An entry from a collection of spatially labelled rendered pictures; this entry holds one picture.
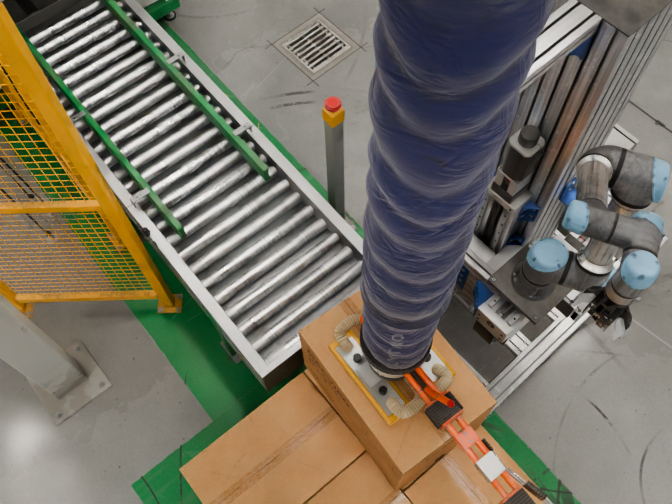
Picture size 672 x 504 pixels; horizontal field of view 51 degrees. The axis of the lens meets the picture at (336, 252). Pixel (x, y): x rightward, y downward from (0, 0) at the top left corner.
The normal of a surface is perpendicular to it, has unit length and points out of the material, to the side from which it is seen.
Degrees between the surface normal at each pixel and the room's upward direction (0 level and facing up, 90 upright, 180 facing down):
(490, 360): 0
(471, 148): 78
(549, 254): 7
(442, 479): 0
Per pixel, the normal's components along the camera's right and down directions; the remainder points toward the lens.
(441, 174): 0.03, 0.86
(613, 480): -0.02, -0.44
